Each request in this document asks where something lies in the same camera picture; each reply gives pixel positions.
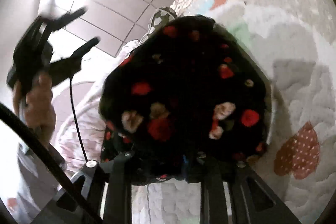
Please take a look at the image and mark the black floral garment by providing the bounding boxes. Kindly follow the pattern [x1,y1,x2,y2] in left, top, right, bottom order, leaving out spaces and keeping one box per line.
[99,15,269,185]

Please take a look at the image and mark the black cable right camera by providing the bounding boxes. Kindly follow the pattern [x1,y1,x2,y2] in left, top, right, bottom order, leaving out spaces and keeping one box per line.
[0,102,104,224]

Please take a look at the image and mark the quilted patchwork bedspread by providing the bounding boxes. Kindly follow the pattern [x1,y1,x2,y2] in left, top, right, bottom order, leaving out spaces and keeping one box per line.
[131,0,336,224]

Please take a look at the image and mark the rounded pink headboard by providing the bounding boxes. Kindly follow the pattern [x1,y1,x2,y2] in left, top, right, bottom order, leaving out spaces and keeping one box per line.
[53,81,94,127]

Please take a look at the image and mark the pink folded duvet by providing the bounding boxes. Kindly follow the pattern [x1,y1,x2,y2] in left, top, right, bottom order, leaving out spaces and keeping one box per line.
[55,40,140,177]

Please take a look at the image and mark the olive bolster pillow white spots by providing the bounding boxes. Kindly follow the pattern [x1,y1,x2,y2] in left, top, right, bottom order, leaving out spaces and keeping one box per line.
[139,7,177,44]

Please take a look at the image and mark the person's left hand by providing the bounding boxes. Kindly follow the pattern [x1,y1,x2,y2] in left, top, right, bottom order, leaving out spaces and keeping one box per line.
[13,72,56,148]

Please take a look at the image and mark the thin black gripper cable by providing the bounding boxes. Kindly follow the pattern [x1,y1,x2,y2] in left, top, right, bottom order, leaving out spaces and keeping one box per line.
[69,74,89,163]

